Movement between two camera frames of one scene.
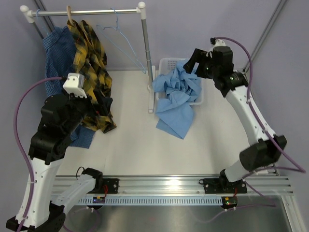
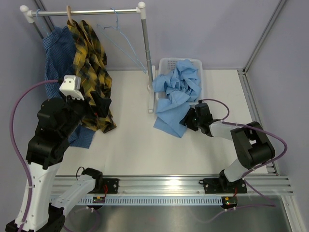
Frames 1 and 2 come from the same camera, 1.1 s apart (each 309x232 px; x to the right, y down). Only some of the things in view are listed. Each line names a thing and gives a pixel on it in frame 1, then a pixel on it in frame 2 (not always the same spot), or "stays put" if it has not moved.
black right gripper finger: (199, 55) to (189, 120)
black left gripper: (95, 109) stays put
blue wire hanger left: (36, 15) stays put
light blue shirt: (175, 109) stays put
